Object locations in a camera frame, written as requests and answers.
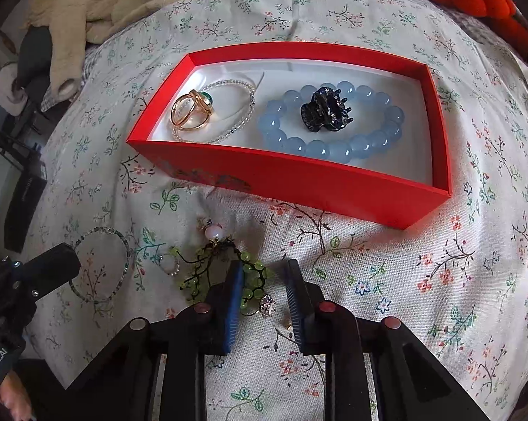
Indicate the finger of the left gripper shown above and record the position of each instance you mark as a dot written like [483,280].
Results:
[46,272]

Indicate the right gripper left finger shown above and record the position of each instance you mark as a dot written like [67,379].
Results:
[224,299]

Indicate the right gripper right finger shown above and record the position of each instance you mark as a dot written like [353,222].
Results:
[311,325]

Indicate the small gold charm earring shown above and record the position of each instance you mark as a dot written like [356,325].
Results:
[267,306]

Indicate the gold ring green stone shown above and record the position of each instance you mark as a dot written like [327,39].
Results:
[191,111]

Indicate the black hair claw clip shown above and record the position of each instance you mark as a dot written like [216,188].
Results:
[326,110]

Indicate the left human hand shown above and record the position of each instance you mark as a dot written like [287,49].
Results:
[15,398]

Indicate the floral white duvet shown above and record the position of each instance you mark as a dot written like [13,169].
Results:
[458,279]

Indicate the grey checked bed sheet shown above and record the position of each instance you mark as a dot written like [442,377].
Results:
[72,86]

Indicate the red Ace cardboard box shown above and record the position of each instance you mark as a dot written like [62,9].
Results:
[390,165]

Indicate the dark chair beside bed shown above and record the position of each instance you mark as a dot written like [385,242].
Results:
[24,127]

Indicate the beige fleece jacket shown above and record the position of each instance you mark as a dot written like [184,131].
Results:
[75,23]

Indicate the orange plush pumpkin toy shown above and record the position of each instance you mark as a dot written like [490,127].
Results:
[499,15]

